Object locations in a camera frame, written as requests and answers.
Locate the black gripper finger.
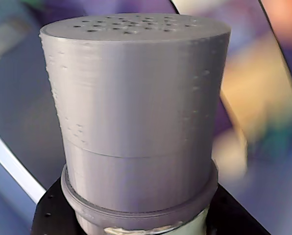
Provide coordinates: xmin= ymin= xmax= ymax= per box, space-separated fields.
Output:
xmin=32 ymin=178 xmax=86 ymax=235
xmin=204 ymin=183 xmax=271 ymax=235

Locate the gray salt shaker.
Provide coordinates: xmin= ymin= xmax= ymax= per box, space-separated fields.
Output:
xmin=39 ymin=12 xmax=232 ymax=235

